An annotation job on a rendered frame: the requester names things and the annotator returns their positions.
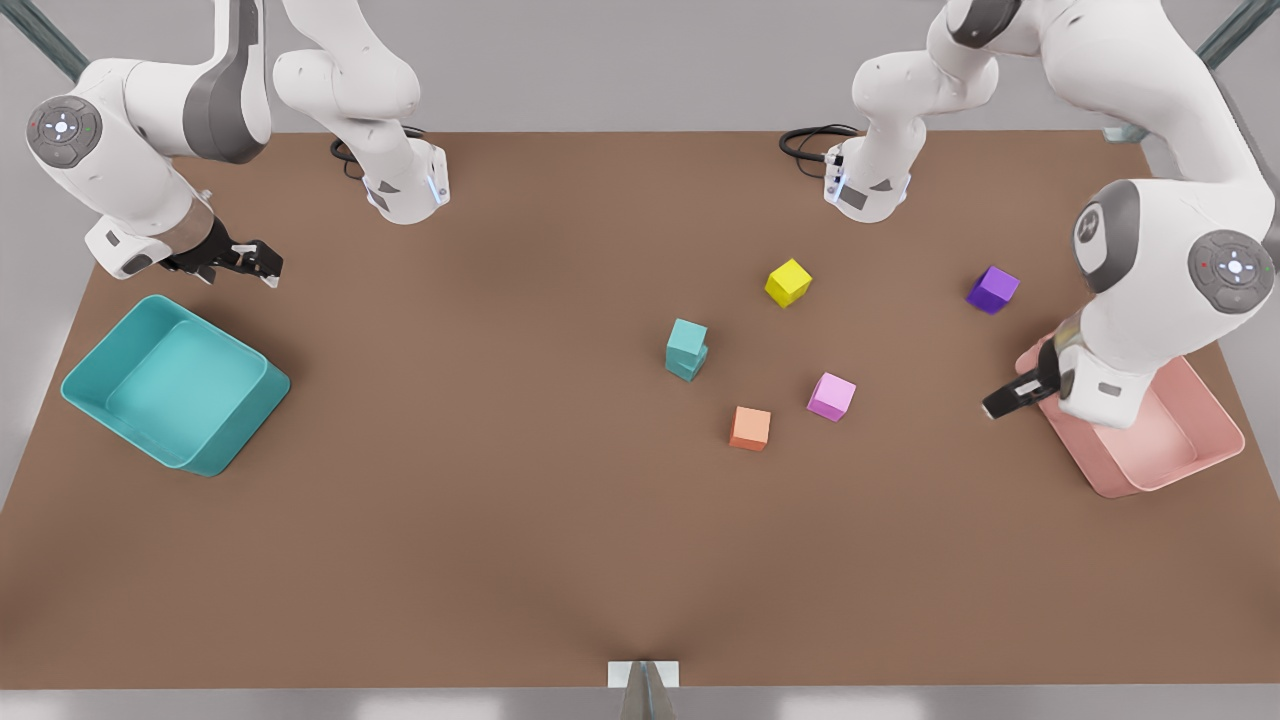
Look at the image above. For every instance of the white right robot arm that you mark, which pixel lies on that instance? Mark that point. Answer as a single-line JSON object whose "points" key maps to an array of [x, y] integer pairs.
{"points": [[150, 110]]}

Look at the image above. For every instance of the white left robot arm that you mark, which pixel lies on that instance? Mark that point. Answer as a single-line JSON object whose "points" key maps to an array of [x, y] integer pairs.
{"points": [[1150, 270]]}

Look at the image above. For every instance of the purple cube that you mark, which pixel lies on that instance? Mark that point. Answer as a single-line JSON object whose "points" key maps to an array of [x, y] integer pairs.
{"points": [[992, 290]]}

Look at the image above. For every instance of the teal plastic bin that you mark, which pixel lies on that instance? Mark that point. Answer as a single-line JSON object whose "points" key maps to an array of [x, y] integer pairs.
{"points": [[175, 385]]}

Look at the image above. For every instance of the pink plastic bin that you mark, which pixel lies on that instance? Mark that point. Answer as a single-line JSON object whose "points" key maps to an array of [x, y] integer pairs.
{"points": [[1170, 440]]}

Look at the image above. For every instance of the pink cube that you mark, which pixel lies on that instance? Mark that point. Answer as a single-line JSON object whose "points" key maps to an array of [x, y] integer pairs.
{"points": [[831, 397]]}

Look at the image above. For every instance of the yellow cube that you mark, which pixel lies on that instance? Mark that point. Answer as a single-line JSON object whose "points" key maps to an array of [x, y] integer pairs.
{"points": [[788, 283]]}

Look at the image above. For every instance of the orange cube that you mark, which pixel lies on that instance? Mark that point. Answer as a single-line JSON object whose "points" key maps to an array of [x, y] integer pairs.
{"points": [[750, 429]]}

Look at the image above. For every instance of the teal blue cube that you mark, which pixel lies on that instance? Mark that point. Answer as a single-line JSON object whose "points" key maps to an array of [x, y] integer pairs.
{"points": [[686, 368], [688, 336]]}

